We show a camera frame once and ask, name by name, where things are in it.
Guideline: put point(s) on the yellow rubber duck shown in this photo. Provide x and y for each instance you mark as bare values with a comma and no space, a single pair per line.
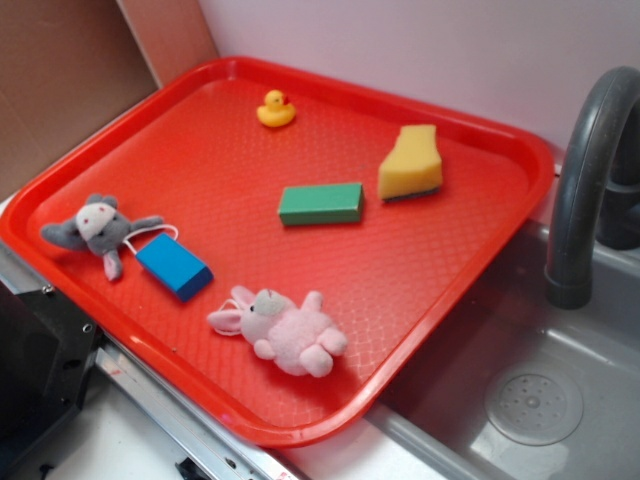
276,110

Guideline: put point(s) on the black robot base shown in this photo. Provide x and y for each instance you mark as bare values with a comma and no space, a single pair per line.
48,347

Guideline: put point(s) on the silver metal rail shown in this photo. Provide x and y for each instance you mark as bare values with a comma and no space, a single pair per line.
131,424

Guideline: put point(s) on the green wooden block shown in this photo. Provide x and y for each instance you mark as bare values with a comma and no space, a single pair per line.
321,204

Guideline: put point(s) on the red plastic tray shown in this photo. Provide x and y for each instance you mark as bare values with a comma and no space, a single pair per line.
195,154

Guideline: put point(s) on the grey plastic sink basin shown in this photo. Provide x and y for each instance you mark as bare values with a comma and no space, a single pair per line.
508,386

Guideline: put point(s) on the brown cardboard panel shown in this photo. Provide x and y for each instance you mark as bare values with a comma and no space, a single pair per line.
68,68

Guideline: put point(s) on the grey plush elephant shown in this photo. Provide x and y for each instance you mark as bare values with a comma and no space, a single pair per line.
100,228

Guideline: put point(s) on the blue wooden block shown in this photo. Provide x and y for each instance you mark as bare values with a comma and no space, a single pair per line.
175,267

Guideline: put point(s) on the yellow sponge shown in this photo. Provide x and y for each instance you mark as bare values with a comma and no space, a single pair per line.
413,166

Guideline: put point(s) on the pink plush bunny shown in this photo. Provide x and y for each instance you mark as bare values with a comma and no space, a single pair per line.
300,340

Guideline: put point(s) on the grey toy faucet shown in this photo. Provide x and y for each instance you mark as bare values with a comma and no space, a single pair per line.
597,199

